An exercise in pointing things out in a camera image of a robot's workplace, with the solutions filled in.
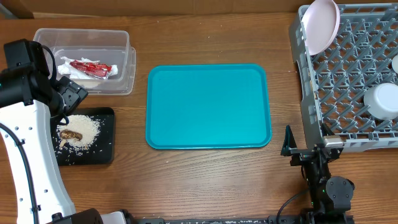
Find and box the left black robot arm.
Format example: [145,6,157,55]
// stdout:
[1,39,134,224]

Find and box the small tan food scrap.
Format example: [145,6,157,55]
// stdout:
[60,139,67,147]

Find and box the white rice pile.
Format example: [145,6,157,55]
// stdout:
[56,114,100,151]

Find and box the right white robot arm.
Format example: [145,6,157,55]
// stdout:
[280,123,355,223]

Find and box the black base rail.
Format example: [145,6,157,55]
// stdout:
[127,215,355,224]

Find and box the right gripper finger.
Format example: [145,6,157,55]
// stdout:
[321,123,334,137]
[280,125,297,156]

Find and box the white round plate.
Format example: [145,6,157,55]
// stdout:
[301,0,340,56]

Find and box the grey dishwasher rack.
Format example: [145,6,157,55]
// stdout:
[289,2,397,152]

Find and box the white cup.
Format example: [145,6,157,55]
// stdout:
[391,55,398,73]

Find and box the brown food scrap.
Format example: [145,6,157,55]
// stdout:
[59,129,83,141]

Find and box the grey shallow bowl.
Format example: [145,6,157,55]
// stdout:
[364,83,397,120]

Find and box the teal serving tray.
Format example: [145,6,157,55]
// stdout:
[146,63,272,150]

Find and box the black plastic tray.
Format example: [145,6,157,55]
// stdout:
[50,107,116,166]

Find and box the red snack wrapper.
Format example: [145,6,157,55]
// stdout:
[70,60,113,79]

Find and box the white paper napkin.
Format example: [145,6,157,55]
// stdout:
[57,57,118,80]

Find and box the clear plastic storage bin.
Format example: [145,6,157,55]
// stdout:
[34,28,136,95]

